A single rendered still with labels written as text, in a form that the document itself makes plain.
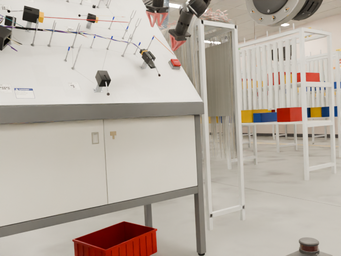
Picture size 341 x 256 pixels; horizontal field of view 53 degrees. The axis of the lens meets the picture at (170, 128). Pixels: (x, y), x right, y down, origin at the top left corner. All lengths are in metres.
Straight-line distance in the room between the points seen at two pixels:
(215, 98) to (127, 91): 1.20
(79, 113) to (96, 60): 0.37
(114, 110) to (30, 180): 0.47
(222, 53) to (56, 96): 1.55
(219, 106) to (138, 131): 1.16
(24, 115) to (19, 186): 0.29
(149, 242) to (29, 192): 0.84
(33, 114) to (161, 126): 0.65
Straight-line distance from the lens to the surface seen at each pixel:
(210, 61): 2.82
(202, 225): 2.02
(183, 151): 1.86
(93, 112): 1.55
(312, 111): 6.65
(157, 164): 1.77
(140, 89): 1.75
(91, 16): 1.95
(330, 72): 4.62
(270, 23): 1.02
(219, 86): 2.73
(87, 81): 1.65
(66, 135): 1.54
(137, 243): 2.01
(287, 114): 4.54
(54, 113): 1.49
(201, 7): 1.62
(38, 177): 1.52
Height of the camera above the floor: 0.79
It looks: 2 degrees down
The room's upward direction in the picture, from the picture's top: 3 degrees counter-clockwise
